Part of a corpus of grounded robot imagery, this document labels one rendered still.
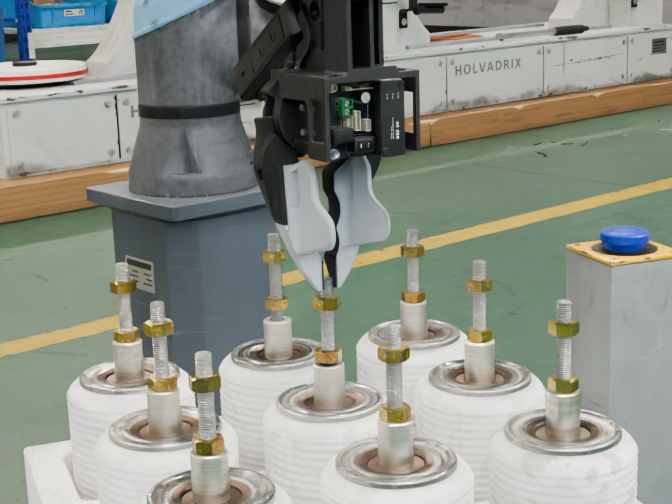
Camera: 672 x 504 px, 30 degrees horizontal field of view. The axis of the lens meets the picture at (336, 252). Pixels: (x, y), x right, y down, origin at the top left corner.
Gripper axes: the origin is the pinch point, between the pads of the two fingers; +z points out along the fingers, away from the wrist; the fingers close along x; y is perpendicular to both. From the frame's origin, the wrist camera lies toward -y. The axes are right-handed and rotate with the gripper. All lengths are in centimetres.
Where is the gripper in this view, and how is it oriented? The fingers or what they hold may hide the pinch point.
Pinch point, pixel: (321, 267)
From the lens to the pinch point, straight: 86.7
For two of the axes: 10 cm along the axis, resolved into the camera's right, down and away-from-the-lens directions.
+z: 0.3, 9.7, 2.3
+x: 8.5, -1.5, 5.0
